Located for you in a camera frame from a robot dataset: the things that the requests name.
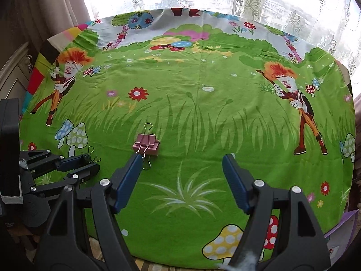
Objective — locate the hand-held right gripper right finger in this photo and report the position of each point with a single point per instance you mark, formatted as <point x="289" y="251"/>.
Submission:
<point x="237" y="180"/>

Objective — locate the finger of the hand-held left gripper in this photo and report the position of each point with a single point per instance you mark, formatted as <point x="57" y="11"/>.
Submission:
<point x="84" y="175"/>
<point x="70" y="163"/>

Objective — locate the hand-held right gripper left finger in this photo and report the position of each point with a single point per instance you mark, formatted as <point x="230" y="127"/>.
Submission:
<point x="127" y="180"/>

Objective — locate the black binder clip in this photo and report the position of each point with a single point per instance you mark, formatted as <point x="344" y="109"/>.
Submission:
<point x="86" y="158"/>

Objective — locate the pink binder clip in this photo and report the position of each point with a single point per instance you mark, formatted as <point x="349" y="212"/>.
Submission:
<point x="146" y="146"/>

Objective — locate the white carved cabinet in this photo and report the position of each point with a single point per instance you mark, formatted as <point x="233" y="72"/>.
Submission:
<point x="14" y="73"/>

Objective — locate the grey fluff tuft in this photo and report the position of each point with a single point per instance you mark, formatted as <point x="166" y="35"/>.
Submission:
<point x="242" y="261"/>

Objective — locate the green cartoon printed tablecloth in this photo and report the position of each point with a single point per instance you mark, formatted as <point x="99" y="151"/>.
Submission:
<point x="197" y="104"/>

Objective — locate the purple paper bag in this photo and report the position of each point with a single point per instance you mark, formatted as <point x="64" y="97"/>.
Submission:
<point x="342" y="231"/>

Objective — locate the taupe drape curtain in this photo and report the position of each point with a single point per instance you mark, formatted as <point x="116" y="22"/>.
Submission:
<point x="42" y="11"/>

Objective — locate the white lace curtain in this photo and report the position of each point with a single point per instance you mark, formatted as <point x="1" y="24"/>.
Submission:
<point x="282" y="5"/>

